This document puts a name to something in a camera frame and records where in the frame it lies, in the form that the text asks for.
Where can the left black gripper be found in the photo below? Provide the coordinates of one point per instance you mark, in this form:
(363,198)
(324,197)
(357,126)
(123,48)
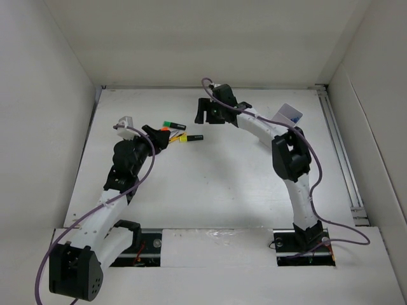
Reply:
(160,137)

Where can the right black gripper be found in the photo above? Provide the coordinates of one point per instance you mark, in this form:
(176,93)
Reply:
(205,104)

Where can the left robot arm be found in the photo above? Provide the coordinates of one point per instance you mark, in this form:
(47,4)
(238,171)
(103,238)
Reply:
(77,267)

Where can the green highlighter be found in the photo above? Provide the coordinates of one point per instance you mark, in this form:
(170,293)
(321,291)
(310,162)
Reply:
(173,125)

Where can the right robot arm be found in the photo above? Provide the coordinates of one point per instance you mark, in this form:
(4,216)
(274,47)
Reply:
(291,157)

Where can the white divided container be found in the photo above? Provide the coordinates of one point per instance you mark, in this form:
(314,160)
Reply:
(286,113)

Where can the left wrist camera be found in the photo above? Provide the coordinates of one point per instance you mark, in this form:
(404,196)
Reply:
(124,128)

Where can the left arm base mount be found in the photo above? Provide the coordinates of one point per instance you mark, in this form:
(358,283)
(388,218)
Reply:
(145,250)

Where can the yellow utility knife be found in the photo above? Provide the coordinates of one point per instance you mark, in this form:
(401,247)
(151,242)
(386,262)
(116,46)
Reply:
(177,137)

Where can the yellow highlighter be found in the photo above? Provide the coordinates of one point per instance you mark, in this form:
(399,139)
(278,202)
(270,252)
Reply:
(191,138)

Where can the aluminium rail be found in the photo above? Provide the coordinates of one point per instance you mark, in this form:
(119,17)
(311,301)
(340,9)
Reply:
(357,209)

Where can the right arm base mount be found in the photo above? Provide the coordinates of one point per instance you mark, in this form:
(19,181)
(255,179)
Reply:
(289,252)

